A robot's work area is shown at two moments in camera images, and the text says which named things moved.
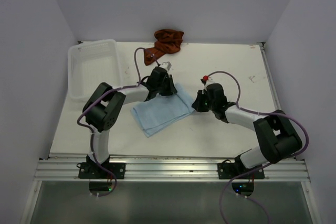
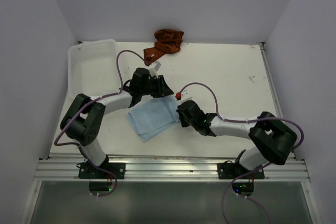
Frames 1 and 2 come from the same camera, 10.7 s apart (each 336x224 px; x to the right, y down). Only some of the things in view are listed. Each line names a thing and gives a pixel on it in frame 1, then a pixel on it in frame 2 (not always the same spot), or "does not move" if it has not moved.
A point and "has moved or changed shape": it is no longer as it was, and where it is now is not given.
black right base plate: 227,170 does not move
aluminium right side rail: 271,77 does not move
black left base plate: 93,170 does not move
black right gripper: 197,105 to 183,123
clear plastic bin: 90,64 does not move
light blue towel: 158,111 has moved or changed shape
